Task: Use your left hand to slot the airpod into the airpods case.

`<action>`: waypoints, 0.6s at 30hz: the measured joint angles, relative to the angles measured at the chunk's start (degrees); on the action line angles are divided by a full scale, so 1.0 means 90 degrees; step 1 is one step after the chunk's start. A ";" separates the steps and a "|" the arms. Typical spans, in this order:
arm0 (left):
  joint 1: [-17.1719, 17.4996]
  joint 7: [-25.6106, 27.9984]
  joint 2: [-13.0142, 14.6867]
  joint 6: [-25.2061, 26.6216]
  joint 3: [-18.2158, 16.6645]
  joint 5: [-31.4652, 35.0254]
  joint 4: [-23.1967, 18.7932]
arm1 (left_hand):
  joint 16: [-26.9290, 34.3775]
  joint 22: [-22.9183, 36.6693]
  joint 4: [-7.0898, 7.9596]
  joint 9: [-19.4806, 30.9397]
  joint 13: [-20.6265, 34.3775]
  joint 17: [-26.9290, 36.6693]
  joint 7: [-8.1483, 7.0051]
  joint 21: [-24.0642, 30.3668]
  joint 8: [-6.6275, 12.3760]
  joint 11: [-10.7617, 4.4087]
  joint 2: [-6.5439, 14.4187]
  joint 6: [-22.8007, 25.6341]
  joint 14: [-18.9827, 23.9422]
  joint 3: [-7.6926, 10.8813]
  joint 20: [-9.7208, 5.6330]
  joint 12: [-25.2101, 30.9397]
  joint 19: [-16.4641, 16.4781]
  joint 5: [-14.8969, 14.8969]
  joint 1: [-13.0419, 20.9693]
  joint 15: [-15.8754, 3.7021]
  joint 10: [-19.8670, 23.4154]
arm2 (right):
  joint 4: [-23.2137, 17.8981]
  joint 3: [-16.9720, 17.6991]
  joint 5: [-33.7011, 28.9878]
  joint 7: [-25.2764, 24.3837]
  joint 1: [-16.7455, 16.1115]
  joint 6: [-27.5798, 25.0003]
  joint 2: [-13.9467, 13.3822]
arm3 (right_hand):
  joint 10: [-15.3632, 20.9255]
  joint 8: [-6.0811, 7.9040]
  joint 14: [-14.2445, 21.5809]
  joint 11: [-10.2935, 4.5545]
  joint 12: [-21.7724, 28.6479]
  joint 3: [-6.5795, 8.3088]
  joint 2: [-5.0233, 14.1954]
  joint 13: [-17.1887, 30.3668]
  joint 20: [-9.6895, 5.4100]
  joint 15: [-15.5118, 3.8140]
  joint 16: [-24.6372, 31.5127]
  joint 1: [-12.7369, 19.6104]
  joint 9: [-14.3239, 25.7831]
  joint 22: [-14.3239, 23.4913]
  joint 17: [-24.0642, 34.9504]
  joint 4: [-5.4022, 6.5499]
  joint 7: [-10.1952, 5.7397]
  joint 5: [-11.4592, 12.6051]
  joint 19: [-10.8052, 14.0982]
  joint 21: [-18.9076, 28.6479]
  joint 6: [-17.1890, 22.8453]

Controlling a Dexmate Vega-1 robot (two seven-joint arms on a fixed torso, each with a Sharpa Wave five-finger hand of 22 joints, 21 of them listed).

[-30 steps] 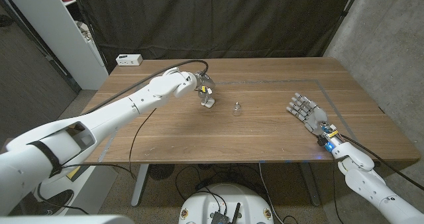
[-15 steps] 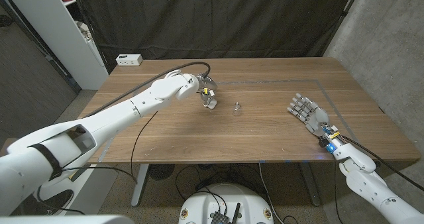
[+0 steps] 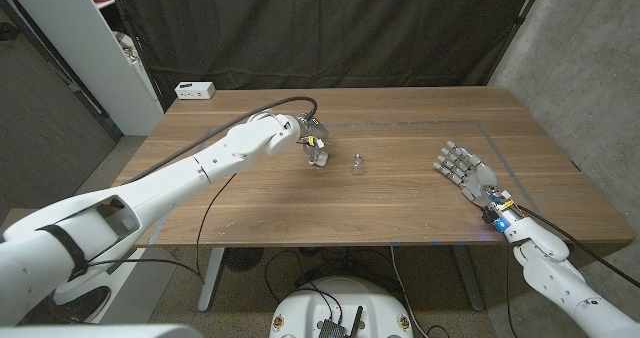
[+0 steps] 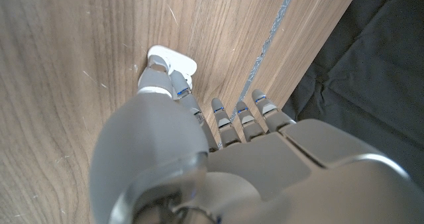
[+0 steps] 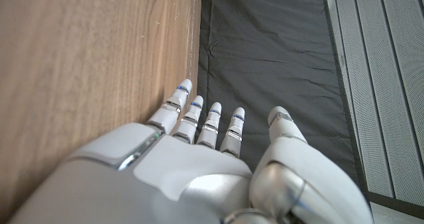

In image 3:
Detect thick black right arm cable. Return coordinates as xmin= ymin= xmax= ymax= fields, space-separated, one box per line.
xmin=516 ymin=203 xmax=640 ymax=289

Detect grey tape outline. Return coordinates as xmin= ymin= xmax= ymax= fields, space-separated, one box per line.
xmin=147 ymin=119 xmax=559 ymax=247

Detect white power strip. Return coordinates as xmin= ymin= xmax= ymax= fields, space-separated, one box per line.
xmin=174 ymin=81 xmax=217 ymax=101

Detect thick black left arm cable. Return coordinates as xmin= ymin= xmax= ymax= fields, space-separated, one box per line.
xmin=124 ymin=95 xmax=319 ymax=185

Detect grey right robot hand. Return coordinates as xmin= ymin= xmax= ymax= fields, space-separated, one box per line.
xmin=432 ymin=140 xmax=516 ymax=232

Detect white robot torso edge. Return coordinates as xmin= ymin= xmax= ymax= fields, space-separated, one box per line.
xmin=0 ymin=324 xmax=204 ymax=338

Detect black floor cable tangle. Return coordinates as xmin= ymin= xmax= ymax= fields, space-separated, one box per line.
xmin=263 ymin=247 xmax=396 ymax=304

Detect black electronics module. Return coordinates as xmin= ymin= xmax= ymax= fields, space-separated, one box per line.
xmin=317 ymin=317 xmax=349 ymax=338

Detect grey floor cable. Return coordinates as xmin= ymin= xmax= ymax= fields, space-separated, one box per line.
xmin=388 ymin=245 xmax=426 ymax=338

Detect black antenna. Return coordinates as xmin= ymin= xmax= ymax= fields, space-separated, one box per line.
xmin=349 ymin=305 xmax=365 ymax=338

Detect white table leg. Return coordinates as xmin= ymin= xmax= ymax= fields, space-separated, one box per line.
xmin=452 ymin=245 xmax=485 ymax=313
xmin=197 ymin=247 xmax=226 ymax=313

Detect black round floor fan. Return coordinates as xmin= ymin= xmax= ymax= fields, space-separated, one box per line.
xmin=223 ymin=247 xmax=265 ymax=273

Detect white shelf cabinet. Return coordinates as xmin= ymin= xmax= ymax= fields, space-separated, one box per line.
xmin=2 ymin=0 xmax=166 ymax=137

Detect black sneaker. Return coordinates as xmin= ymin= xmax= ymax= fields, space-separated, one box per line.
xmin=49 ymin=286 xmax=111 ymax=326

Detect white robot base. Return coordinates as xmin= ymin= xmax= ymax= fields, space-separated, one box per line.
xmin=268 ymin=276 xmax=415 ymax=338

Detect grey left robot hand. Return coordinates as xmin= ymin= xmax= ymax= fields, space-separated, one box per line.
xmin=297 ymin=112 xmax=331 ymax=168

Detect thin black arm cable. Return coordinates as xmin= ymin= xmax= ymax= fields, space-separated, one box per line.
xmin=504 ymin=240 xmax=516 ymax=338
xmin=84 ymin=172 xmax=238 ymax=284

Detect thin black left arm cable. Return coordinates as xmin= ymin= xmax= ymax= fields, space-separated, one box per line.
xmin=84 ymin=172 xmax=238 ymax=284

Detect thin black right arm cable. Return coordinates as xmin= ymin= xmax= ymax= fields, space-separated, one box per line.
xmin=504 ymin=240 xmax=516 ymax=338

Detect black curtain backdrop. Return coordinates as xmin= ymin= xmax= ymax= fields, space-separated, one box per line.
xmin=107 ymin=0 xmax=549 ymax=112

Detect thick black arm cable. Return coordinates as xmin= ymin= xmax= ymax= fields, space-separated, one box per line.
xmin=516 ymin=203 xmax=640 ymax=289
xmin=124 ymin=95 xmax=319 ymax=185

